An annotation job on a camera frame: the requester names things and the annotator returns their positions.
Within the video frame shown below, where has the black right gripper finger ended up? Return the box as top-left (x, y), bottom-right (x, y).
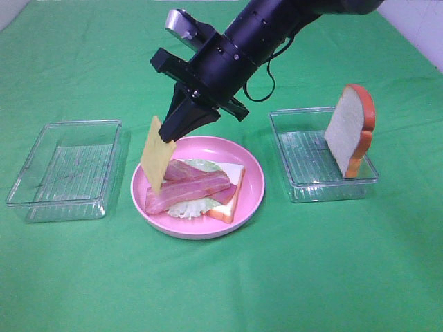
top-left (169, 103), bottom-right (220, 141)
top-left (159, 84), bottom-right (194, 140)

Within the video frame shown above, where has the green lettuce leaf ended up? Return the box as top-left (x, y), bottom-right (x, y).
top-left (166, 158), bottom-right (226, 220)

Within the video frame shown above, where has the yellow cheese slice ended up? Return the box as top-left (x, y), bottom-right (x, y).
top-left (141, 116), bottom-right (177, 194)

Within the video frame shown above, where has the left clear plastic container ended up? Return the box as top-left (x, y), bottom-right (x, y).
top-left (6, 120), bottom-right (122, 223)

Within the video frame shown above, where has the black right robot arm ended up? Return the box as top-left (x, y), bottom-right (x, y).
top-left (150, 0), bottom-right (381, 142)

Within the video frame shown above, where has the green tablecloth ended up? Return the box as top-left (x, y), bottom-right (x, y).
top-left (1, 1), bottom-right (442, 331)

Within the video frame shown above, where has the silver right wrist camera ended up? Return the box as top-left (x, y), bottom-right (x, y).
top-left (164, 9), bottom-right (216, 52)

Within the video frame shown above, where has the toast bread slice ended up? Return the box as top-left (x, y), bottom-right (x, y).
top-left (206, 161), bottom-right (245, 223)
top-left (324, 84), bottom-right (376, 178)

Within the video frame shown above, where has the clear plastic container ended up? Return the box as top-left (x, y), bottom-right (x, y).
top-left (269, 106), bottom-right (379, 203)
top-left (6, 120), bottom-right (122, 223)

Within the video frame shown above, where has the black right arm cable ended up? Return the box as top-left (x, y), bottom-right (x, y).
top-left (242, 34), bottom-right (295, 102)

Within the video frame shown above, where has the right clear plastic container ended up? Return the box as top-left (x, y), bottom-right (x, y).
top-left (269, 106), bottom-right (379, 203)

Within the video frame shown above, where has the bacon strip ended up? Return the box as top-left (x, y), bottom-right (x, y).
top-left (145, 171), bottom-right (231, 214)
top-left (164, 159), bottom-right (244, 205)

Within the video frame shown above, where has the pink round plate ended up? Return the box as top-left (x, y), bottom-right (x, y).
top-left (131, 136), bottom-right (266, 240)

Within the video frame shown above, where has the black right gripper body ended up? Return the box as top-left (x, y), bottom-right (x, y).
top-left (151, 30), bottom-right (263, 121)

